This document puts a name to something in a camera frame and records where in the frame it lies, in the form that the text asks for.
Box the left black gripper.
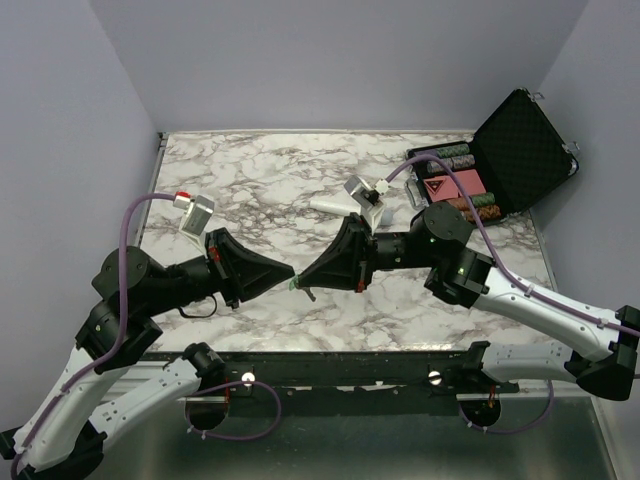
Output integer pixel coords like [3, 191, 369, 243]
[144, 226, 297, 316]

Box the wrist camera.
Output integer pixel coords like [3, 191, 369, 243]
[173, 191, 215, 253]
[344, 175, 393, 232]

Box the pink playing card deck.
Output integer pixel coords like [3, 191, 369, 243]
[455, 169, 486, 196]

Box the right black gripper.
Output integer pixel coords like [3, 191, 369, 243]
[298, 213, 438, 294]

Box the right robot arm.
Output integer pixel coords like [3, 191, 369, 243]
[294, 202, 639, 401]

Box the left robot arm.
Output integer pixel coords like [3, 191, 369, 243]
[1, 228, 294, 479]

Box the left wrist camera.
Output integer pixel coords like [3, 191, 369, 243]
[173, 191, 215, 253]

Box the red playing card deck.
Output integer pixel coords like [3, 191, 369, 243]
[423, 175, 460, 202]

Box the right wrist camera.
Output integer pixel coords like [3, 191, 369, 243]
[344, 175, 393, 232]

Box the black poker chip case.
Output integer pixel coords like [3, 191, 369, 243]
[406, 88, 579, 225]

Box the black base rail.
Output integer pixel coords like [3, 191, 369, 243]
[134, 342, 531, 419]

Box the white microphone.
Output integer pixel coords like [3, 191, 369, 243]
[309, 199, 394, 227]

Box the green key tag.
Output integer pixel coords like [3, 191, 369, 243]
[288, 275, 298, 291]

